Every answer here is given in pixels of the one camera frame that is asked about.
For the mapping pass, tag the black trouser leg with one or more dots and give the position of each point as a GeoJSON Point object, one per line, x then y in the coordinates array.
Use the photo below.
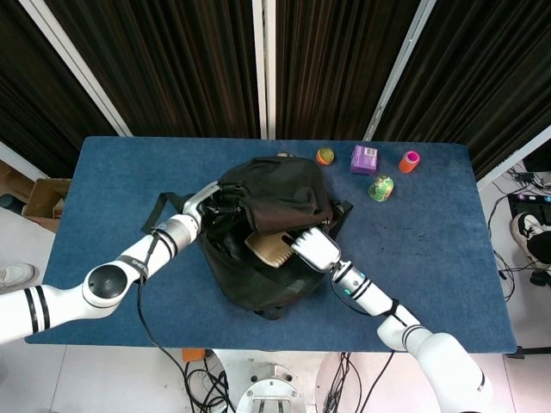
{"type": "Point", "coordinates": [541, 248]}

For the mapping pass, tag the spiral bound notebook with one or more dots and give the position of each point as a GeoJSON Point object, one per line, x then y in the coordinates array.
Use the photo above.
{"type": "Point", "coordinates": [267, 249]}

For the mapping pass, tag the dark pleated curtain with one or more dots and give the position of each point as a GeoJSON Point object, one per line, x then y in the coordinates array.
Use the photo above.
{"type": "Point", "coordinates": [482, 64]}
{"type": "Point", "coordinates": [34, 94]}
{"type": "Point", "coordinates": [327, 64]}
{"type": "Point", "coordinates": [172, 64]}

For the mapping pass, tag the brown cardboard box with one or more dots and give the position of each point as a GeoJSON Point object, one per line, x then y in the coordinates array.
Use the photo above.
{"type": "Point", "coordinates": [39, 198]}

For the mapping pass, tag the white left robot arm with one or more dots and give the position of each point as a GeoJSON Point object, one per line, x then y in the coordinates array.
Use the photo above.
{"type": "Point", "coordinates": [107, 284]}

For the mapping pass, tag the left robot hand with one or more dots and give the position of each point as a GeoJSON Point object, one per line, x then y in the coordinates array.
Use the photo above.
{"type": "Point", "coordinates": [204, 200]}

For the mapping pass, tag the white and black sneaker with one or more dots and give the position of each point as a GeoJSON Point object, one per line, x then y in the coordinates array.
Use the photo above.
{"type": "Point", "coordinates": [523, 228]}

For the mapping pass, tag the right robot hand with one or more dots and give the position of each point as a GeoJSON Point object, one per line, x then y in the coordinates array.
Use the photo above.
{"type": "Point", "coordinates": [318, 249]}

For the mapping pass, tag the green printed cup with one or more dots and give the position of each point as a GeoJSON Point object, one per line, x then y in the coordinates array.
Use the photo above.
{"type": "Point", "coordinates": [381, 188]}

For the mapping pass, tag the black fabric backpack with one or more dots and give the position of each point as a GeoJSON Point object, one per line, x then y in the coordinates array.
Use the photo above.
{"type": "Point", "coordinates": [280, 189]}

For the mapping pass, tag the orange cup with pink rim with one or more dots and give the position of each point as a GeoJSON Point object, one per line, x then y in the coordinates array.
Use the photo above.
{"type": "Point", "coordinates": [409, 162]}

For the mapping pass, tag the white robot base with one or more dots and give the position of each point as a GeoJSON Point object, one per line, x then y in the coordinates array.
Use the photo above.
{"type": "Point", "coordinates": [271, 387]}

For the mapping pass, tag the purple carton box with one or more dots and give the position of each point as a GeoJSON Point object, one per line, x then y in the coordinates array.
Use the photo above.
{"type": "Point", "coordinates": [365, 160]}

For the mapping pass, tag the white frame post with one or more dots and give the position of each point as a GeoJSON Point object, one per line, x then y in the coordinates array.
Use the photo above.
{"type": "Point", "coordinates": [263, 64]}
{"type": "Point", "coordinates": [19, 157]}
{"type": "Point", "coordinates": [77, 69]}
{"type": "Point", "coordinates": [516, 159]}
{"type": "Point", "coordinates": [400, 64]}

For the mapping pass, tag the orange and green ball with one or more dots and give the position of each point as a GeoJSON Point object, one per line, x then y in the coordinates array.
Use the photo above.
{"type": "Point", "coordinates": [325, 156]}

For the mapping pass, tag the small orange device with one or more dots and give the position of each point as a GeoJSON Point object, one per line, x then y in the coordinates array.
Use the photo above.
{"type": "Point", "coordinates": [193, 354]}

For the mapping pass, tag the black power strip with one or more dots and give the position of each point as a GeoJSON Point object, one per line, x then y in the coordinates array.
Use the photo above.
{"type": "Point", "coordinates": [529, 202]}

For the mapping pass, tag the white shoe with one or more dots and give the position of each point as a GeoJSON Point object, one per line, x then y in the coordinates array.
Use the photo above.
{"type": "Point", "coordinates": [17, 277]}

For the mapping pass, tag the blue table cloth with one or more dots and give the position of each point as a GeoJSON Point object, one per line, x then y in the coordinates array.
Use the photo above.
{"type": "Point", "coordinates": [430, 266]}

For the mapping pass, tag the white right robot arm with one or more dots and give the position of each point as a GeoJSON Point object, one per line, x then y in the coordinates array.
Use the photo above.
{"type": "Point", "coordinates": [443, 357]}

